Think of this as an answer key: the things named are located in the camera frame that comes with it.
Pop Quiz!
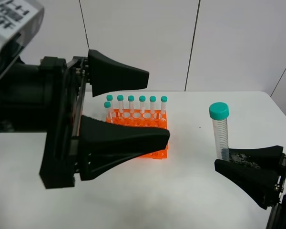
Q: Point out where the orange test tube rack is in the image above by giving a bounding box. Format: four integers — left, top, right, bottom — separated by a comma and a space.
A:
104, 108, 169, 160

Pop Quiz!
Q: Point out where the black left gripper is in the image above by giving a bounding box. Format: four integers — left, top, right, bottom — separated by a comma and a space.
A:
39, 50, 170, 189

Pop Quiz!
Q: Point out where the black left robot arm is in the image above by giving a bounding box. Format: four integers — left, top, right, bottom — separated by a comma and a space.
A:
0, 50, 170, 189

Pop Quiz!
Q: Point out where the row tube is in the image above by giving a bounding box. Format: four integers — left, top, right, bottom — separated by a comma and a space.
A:
117, 94, 124, 113
161, 96, 167, 115
128, 95, 134, 114
106, 94, 113, 112
139, 95, 146, 114
150, 96, 156, 114

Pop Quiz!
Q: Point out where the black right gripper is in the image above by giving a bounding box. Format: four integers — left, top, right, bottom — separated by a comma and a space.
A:
214, 146, 286, 229

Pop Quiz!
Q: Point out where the teal-capped test tube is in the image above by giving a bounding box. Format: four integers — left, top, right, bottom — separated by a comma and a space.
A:
104, 101, 112, 123
209, 102, 229, 161

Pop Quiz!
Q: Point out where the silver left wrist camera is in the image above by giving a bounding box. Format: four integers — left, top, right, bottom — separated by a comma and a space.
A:
0, 0, 45, 79

